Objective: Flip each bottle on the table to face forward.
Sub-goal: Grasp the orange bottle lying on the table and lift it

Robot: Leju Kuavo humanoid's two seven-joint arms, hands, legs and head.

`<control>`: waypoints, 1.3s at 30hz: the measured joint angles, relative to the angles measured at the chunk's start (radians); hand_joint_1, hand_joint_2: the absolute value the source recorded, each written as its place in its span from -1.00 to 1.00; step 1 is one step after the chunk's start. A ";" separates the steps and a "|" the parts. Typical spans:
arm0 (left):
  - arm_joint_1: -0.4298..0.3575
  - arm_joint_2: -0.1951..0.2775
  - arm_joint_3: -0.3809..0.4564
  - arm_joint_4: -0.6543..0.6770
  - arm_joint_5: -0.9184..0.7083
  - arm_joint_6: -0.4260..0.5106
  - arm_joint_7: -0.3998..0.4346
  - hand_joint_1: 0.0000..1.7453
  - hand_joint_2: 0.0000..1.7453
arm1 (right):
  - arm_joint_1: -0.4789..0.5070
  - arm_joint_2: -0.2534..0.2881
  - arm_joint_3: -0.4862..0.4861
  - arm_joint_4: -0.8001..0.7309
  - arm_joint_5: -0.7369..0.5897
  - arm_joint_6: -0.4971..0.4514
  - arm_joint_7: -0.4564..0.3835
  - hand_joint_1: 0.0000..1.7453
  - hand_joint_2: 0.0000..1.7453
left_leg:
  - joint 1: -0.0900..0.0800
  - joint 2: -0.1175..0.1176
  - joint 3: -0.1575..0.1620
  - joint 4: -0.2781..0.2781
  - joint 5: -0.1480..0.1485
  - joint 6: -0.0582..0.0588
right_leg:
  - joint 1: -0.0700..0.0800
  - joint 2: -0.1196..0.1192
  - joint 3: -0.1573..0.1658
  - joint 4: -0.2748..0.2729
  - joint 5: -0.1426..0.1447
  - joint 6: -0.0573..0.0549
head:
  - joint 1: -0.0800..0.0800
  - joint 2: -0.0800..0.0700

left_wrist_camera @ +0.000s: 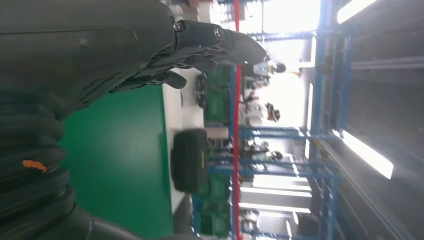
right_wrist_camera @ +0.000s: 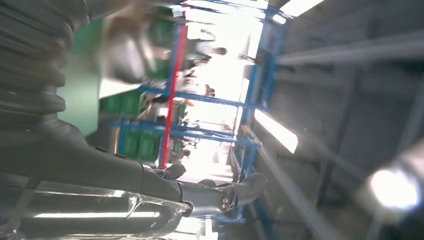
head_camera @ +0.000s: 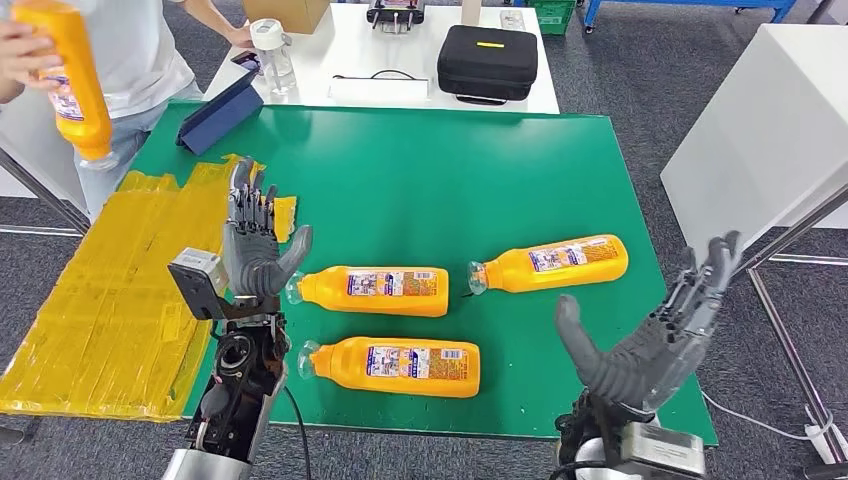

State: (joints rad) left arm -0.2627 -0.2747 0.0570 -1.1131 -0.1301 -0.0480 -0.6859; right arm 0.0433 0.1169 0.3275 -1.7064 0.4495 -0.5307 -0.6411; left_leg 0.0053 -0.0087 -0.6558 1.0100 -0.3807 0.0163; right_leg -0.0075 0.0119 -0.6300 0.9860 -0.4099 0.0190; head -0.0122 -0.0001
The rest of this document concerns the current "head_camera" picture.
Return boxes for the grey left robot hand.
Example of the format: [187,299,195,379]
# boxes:
[221,156,314,299]

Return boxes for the grey floor rail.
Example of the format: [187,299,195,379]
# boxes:
[0,226,84,240]
[768,253,848,268]

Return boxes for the blue rack frame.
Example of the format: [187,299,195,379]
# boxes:
[581,0,796,34]

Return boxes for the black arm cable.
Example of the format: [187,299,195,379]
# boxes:
[283,385,314,480]

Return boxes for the person's right hand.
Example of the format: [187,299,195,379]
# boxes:
[0,19,66,104]

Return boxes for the blue tablet case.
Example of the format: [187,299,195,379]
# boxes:
[175,66,265,158]

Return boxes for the orange detergent bottle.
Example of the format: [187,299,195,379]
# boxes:
[298,336,482,399]
[466,233,630,296]
[9,0,121,172]
[284,265,450,319]

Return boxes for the green plastic crate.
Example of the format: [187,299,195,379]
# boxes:
[523,0,576,38]

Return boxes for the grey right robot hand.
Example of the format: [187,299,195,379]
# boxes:
[555,230,743,415]

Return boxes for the person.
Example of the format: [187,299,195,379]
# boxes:
[0,0,254,220]

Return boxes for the thin black cable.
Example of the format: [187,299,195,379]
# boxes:
[331,68,429,83]

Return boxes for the yellow taped cardboard sheet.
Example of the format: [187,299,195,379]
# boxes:
[0,154,297,424]

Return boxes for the clear water bottle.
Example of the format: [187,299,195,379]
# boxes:
[249,18,299,99]

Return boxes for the metal table leg frame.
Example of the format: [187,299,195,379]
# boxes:
[0,148,92,236]
[718,178,848,465]

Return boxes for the black carrying case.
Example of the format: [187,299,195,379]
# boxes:
[436,25,539,107]

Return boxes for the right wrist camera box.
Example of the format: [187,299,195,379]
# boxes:
[616,421,708,480]

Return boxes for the brown cardboard box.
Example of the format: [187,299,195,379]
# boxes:
[241,0,331,36]

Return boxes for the white floor cable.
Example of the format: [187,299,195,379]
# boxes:
[700,389,833,444]

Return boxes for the green table mat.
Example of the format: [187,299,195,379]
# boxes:
[129,101,719,448]

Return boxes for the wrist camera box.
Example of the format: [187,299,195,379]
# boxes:
[167,248,230,321]
[616,421,708,480]

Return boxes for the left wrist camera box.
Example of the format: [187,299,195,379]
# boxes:
[167,248,230,321]

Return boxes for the white side table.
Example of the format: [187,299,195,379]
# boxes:
[0,92,91,217]
[660,24,848,283]

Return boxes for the black controller device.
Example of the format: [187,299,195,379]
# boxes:
[366,0,427,34]

